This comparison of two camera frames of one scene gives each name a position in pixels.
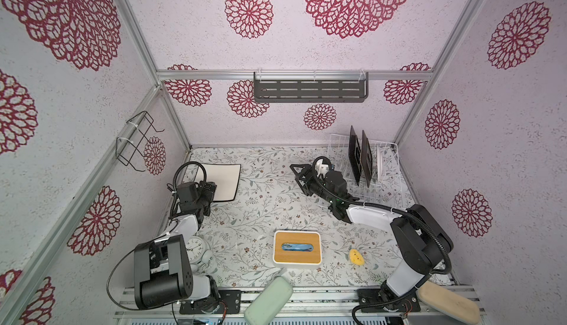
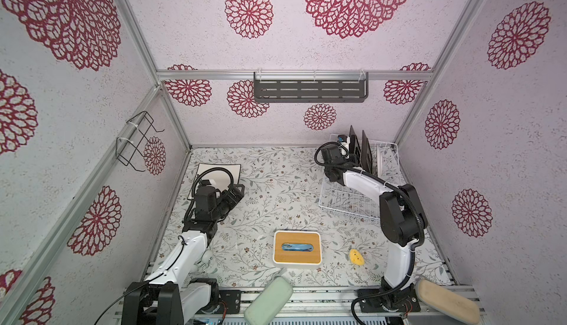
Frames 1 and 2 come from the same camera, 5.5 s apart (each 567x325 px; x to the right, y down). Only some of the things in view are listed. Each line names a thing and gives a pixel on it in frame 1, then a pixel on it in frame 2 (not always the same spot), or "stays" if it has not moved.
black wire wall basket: [133, 145] stays
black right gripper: [306, 188] to [353, 162]
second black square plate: [366, 157] stays
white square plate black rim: [226, 176] stays
